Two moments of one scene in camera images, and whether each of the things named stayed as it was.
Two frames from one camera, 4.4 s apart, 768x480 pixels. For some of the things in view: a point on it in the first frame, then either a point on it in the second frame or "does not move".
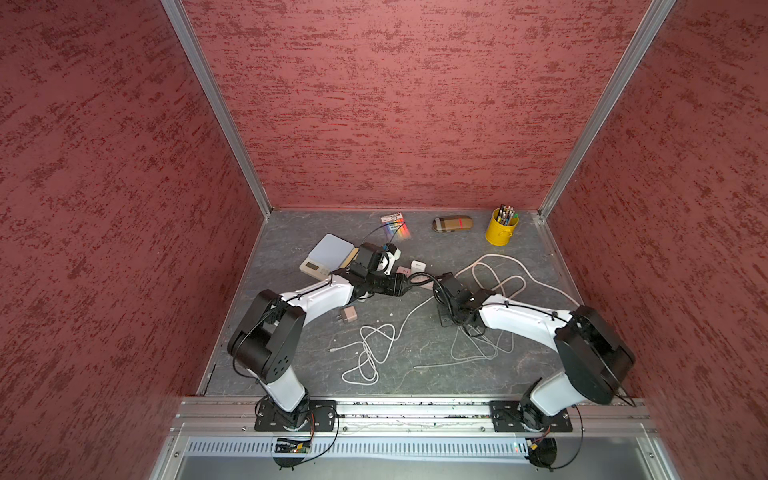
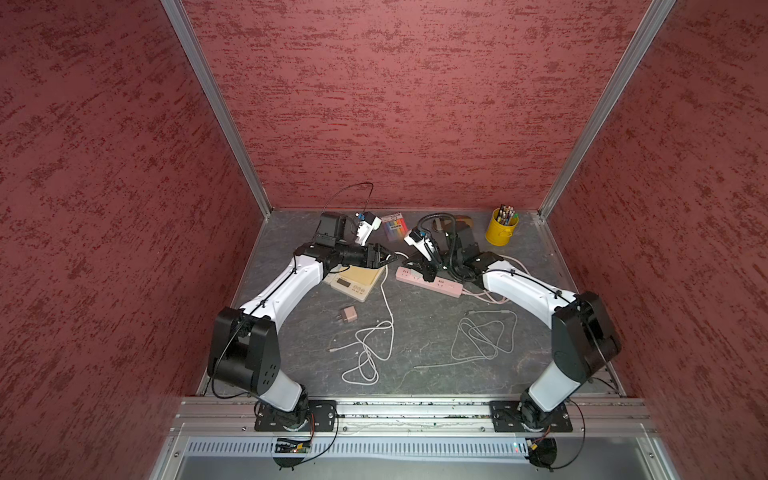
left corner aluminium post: x=182 y=27 does not move
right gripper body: x=451 y=307 → x=442 y=260
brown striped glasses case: x=452 y=223 does not move
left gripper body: x=384 y=284 → x=358 y=255
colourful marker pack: x=394 y=225 does not move
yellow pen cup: x=501 y=224 does not move
